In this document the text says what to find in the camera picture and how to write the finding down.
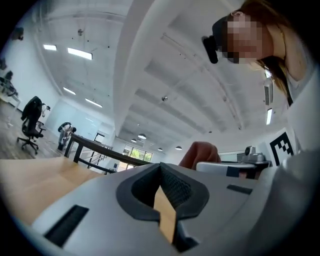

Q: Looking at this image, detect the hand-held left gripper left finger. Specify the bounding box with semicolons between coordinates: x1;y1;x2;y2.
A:
31;161;177;256

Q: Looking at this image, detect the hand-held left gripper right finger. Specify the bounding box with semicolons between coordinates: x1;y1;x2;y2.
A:
159;161;262;253

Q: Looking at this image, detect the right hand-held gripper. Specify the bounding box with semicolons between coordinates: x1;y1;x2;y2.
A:
195;126;297;180

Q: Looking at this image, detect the brown wiping cloth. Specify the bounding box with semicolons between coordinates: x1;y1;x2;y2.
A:
178;141;222;171

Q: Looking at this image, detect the large paned window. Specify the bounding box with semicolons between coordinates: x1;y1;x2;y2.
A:
123;145;154;163

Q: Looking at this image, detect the white air vent grille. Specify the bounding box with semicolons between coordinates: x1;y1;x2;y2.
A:
263;79;275;106

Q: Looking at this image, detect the person's grey knit shirt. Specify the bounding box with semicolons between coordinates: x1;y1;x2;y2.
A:
283;57;320;156

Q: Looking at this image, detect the black office chair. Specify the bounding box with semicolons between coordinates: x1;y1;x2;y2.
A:
16;95;48;155

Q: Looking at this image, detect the person's head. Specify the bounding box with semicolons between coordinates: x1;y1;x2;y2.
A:
212;0;291;66

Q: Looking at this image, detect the group of ceiling strip lights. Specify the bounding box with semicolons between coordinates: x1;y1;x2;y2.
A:
42;44;273;126

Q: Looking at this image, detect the black head-worn camera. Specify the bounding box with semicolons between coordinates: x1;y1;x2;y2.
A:
201;14;230;65

